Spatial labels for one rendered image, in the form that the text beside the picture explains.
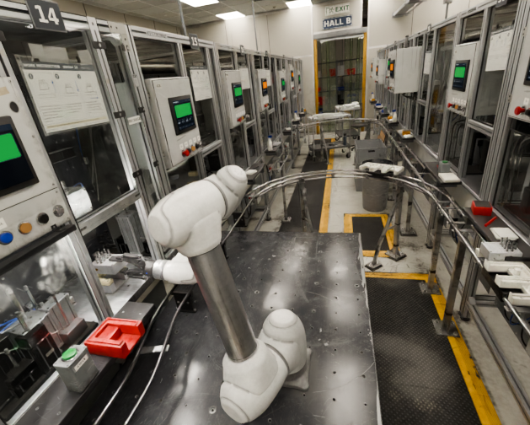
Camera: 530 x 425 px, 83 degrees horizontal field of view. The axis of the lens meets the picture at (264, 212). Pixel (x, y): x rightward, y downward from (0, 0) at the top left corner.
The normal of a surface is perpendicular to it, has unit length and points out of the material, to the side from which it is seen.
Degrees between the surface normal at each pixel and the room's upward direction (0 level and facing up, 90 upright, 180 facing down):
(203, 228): 84
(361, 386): 0
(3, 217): 90
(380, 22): 90
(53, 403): 0
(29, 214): 90
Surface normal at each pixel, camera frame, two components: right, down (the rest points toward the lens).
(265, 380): 0.69, -0.07
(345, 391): -0.11, -0.91
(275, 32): -0.22, 0.43
